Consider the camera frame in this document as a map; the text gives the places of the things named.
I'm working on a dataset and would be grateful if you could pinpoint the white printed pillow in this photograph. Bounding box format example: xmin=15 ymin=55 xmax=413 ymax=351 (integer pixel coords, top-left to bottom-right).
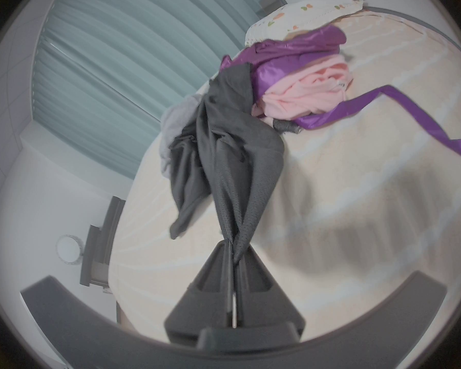
xmin=245 ymin=0 xmax=365 ymax=47

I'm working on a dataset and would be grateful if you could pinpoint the blue-green curtain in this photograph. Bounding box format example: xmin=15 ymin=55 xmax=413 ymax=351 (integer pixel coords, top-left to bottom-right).
xmin=42 ymin=0 xmax=281 ymax=123
xmin=31 ymin=39 xmax=163 ymax=180

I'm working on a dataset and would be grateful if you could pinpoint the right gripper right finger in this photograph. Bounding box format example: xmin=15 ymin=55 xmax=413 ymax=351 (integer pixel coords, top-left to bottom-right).
xmin=234 ymin=244 xmax=306 ymax=340

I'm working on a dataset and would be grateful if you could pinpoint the pink garment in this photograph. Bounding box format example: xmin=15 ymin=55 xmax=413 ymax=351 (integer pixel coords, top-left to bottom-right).
xmin=252 ymin=54 xmax=354 ymax=121

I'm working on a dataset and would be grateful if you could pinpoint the grey bedside table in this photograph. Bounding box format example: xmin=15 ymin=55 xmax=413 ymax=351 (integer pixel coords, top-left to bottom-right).
xmin=259 ymin=0 xmax=289 ymax=16

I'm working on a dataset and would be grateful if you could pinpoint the bed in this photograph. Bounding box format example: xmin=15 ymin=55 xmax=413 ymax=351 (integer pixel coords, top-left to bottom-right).
xmin=108 ymin=0 xmax=461 ymax=341

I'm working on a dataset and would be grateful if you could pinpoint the grey knit garment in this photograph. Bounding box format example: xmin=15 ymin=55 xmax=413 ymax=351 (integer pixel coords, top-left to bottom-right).
xmin=161 ymin=94 xmax=205 ymax=180

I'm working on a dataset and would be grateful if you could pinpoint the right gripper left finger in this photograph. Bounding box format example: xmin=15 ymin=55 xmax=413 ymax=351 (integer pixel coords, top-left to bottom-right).
xmin=164 ymin=240 xmax=233 ymax=346

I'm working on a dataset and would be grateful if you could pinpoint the dark grey garment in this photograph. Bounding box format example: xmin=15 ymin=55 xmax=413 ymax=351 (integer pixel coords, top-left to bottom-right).
xmin=273 ymin=119 xmax=304 ymax=135

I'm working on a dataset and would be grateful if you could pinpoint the black T-shirt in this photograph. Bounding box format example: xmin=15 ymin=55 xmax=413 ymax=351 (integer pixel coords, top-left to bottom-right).
xmin=169 ymin=62 xmax=286 ymax=265

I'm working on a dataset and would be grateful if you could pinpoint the black dressing table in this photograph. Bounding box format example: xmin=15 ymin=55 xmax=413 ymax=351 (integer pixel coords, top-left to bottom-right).
xmin=80 ymin=224 xmax=110 ymax=288

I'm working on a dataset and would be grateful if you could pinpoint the purple satin garment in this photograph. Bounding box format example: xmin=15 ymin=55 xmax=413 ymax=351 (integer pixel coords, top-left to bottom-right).
xmin=220 ymin=25 xmax=461 ymax=157

